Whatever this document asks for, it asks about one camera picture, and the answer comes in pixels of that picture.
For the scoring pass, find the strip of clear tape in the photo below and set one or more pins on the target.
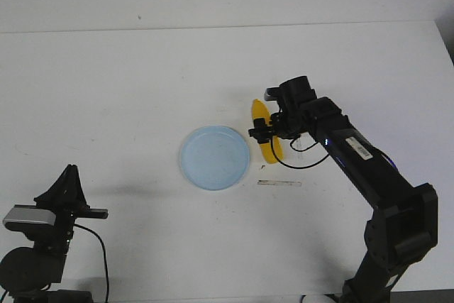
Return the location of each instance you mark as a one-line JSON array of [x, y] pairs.
[[279, 183]]

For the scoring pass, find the light blue round plate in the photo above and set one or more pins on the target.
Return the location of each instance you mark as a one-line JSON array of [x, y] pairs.
[[214, 158]]

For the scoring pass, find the yellow corn cob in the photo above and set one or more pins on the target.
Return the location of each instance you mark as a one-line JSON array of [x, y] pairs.
[[270, 146]]

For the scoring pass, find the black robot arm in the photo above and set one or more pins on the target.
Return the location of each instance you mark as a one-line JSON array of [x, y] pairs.
[[404, 223], [28, 272]]

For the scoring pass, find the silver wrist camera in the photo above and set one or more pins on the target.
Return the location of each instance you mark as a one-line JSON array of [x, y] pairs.
[[23, 217]]

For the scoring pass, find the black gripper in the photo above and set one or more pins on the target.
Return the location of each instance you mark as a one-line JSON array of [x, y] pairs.
[[282, 126], [60, 194]]

